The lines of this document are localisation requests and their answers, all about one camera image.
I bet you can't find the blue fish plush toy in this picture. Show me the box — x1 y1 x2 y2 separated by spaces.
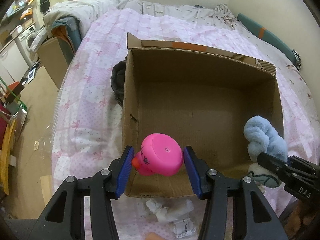
244 115 288 189

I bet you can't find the peach soft silicone toy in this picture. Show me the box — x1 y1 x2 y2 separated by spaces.
145 232 165 240

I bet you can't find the pink rubber duck toy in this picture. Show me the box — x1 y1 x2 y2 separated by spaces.
132 133 183 177

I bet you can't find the person's right hand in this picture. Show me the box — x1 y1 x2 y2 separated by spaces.
279 200 320 240

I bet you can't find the flat cardboard piece on floor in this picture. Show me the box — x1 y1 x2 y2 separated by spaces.
40 175 52 206

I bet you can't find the clear labelled plastic bag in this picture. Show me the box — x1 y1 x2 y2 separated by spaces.
173 218 196 239

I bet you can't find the yellow wooden furniture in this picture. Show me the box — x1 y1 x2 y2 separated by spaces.
1 120 16 195

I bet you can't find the pink patterned quilt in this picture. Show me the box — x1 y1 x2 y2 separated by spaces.
51 7 320 240

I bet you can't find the open cardboard box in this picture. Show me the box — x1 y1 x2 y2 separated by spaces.
121 32 284 198

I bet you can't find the teal pillow orange stripe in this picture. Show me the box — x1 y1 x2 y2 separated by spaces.
237 13 302 72

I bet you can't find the black clothing bundle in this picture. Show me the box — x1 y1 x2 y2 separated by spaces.
111 57 127 107

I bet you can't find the brown cardboard box on floor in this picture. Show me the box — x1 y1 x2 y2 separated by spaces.
37 37 74 89

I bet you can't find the white washing machine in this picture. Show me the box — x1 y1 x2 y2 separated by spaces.
16 24 36 65

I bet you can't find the white floral blanket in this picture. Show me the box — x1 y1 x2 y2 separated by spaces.
43 0 238 37

